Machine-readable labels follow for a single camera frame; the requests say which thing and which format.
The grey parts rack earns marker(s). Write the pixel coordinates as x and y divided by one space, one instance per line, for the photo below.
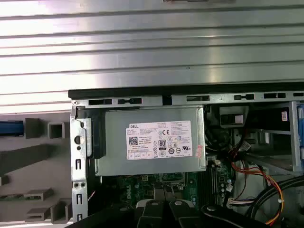
35 171

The metal drive cage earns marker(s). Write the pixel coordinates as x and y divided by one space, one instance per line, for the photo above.
293 133

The green RAM stick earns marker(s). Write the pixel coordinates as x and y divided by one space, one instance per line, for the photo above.
12 197

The grey power supply unit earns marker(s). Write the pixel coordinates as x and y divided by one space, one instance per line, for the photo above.
118 147

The green motherboard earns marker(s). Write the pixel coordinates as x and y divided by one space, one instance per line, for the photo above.
133 187

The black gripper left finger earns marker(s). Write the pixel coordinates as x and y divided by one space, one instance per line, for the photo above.
152 216

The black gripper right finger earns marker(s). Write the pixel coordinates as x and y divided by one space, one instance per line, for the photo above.
187 218

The CPU socket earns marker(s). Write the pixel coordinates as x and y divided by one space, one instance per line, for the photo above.
164 191

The black open PC case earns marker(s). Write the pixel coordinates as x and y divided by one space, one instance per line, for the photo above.
142 91

